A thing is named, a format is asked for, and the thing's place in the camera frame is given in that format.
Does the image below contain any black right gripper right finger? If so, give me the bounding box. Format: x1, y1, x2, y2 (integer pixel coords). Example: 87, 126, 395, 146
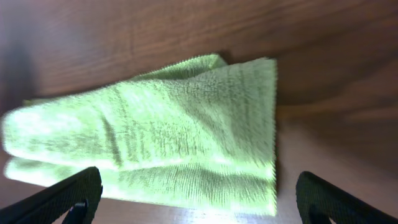
295, 171, 397, 224

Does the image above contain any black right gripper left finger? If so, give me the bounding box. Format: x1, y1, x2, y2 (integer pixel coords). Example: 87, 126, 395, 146
1, 167, 103, 224

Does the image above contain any light green cloth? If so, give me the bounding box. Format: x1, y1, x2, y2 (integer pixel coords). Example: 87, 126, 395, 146
2, 54, 277, 216

